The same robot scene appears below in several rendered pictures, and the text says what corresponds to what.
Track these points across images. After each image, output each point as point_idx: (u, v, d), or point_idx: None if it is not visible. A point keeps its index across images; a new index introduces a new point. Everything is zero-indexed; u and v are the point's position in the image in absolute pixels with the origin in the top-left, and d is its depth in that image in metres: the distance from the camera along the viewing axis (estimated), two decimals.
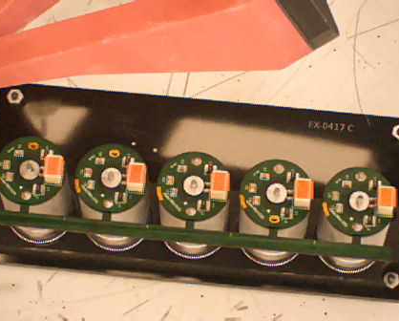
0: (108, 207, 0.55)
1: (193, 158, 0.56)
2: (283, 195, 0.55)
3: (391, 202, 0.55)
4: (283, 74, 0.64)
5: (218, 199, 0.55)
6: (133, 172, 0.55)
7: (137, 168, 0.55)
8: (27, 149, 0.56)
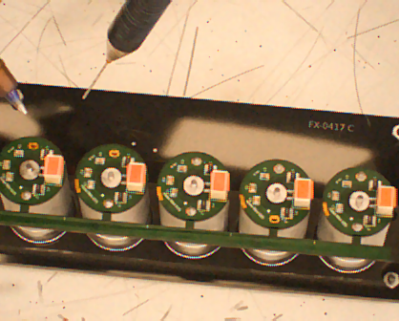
0: (108, 207, 0.55)
1: (193, 158, 0.56)
2: (283, 195, 0.55)
3: (391, 202, 0.55)
4: (283, 74, 0.64)
5: (218, 199, 0.55)
6: (133, 172, 0.55)
7: (137, 168, 0.55)
8: (27, 149, 0.56)
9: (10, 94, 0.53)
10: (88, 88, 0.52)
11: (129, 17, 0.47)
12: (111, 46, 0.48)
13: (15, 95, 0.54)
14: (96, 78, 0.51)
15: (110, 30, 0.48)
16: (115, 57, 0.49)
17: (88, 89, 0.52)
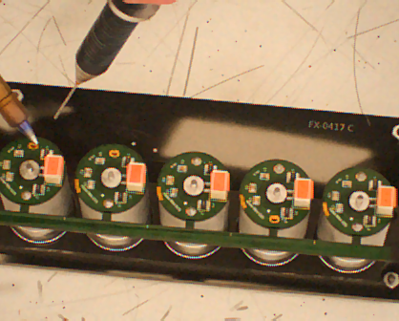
0: (108, 207, 0.55)
1: (193, 158, 0.56)
2: (283, 195, 0.55)
3: (391, 202, 0.55)
4: (283, 74, 0.64)
5: (218, 199, 0.55)
6: (133, 172, 0.55)
7: (137, 168, 0.55)
8: (27, 149, 0.56)
9: (22, 125, 0.56)
10: (59, 109, 0.53)
11: (95, 41, 0.48)
12: (79, 69, 0.50)
13: (27, 125, 0.56)
14: (67, 99, 0.52)
15: (77, 53, 0.49)
16: (84, 79, 0.50)
17: (59, 110, 0.53)
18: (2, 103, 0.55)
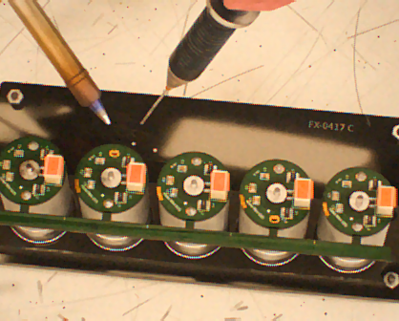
0: (108, 207, 0.55)
1: (193, 158, 0.56)
2: (283, 195, 0.55)
3: (391, 202, 0.55)
4: (283, 74, 0.64)
5: (218, 199, 0.55)
6: (133, 172, 0.55)
7: (137, 168, 0.55)
8: (27, 149, 0.56)
9: (94, 104, 0.53)
10: (146, 115, 0.53)
11: (192, 47, 0.48)
12: (172, 74, 0.49)
13: (99, 104, 0.53)
14: (156, 105, 0.52)
15: (171, 58, 0.49)
16: (176, 85, 0.50)
17: (146, 116, 0.53)
18: (74, 80, 0.53)
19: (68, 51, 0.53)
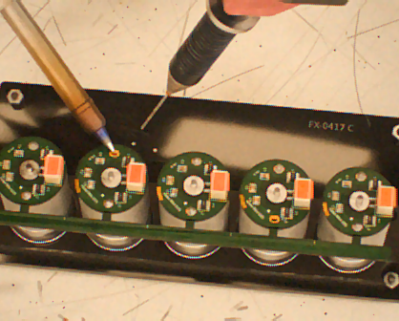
0: (108, 207, 0.55)
1: (193, 158, 0.56)
2: (283, 195, 0.55)
3: (391, 202, 0.55)
4: (283, 74, 0.64)
5: (218, 199, 0.55)
6: (133, 172, 0.55)
7: (137, 168, 0.55)
8: (27, 149, 0.56)
9: (99, 132, 0.56)
10: (147, 118, 0.53)
11: (192, 52, 0.48)
12: (173, 79, 0.50)
13: (104, 132, 0.56)
14: (156, 110, 0.52)
15: (171, 63, 0.49)
16: (177, 90, 0.50)
17: (147, 119, 0.53)
18: (79, 110, 0.55)
19: (73, 81, 0.55)
